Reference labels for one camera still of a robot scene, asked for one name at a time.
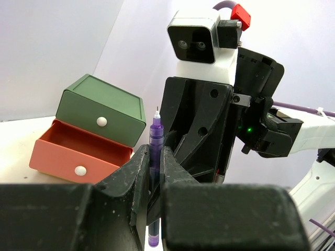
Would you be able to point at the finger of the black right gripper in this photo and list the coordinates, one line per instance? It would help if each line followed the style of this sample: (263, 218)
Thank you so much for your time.
(201, 144)
(196, 111)

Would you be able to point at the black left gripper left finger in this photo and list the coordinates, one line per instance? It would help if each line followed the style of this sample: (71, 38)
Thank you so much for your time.
(111, 215)

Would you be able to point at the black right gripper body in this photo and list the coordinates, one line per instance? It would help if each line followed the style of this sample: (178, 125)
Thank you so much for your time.
(257, 125)

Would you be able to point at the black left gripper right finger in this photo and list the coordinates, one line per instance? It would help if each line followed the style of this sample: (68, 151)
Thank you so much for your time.
(206, 216)

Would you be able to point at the purple pen refill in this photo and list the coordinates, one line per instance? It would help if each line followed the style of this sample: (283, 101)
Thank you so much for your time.
(156, 143)

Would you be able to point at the green drawer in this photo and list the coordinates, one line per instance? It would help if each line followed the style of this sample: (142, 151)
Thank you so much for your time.
(103, 109)

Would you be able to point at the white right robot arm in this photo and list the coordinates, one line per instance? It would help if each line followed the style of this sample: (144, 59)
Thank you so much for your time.
(313, 196)

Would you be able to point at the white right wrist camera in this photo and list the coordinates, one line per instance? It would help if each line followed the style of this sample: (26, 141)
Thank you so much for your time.
(194, 38)

